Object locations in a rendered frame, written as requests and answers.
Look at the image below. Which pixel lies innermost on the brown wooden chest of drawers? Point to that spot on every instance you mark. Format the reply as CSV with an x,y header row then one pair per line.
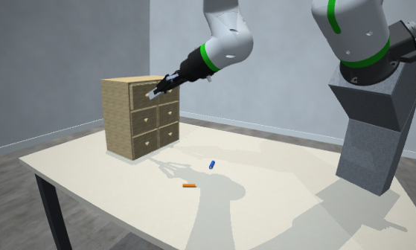
x,y
117,115

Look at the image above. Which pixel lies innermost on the brown wooden drawer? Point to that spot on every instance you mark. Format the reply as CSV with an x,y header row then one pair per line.
x,y
139,143
168,133
168,112
173,94
139,95
143,119

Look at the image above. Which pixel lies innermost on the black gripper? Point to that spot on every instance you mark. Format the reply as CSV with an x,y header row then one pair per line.
x,y
182,75

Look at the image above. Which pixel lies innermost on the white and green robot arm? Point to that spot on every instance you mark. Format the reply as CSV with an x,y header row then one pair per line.
x,y
357,31

